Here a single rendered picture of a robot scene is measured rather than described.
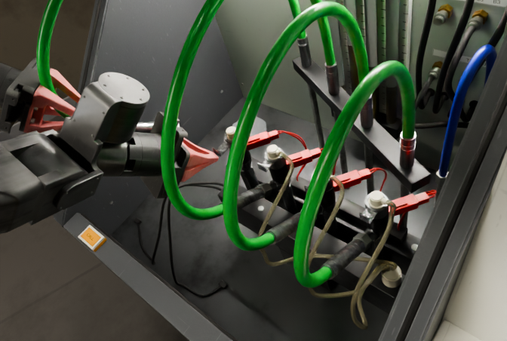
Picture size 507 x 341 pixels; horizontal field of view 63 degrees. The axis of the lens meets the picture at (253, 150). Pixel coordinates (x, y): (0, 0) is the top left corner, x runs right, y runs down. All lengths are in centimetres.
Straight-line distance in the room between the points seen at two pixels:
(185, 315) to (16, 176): 38
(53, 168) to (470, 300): 48
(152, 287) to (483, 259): 50
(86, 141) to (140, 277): 35
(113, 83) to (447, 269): 39
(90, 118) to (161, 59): 47
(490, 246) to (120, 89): 42
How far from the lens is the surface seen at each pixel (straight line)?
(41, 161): 46
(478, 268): 53
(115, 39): 84
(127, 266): 79
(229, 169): 38
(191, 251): 89
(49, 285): 220
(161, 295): 74
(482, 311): 58
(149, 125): 66
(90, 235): 86
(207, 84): 102
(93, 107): 46
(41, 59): 58
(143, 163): 53
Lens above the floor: 157
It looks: 48 degrees down
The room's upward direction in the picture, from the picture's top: 21 degrees counter-clockwise
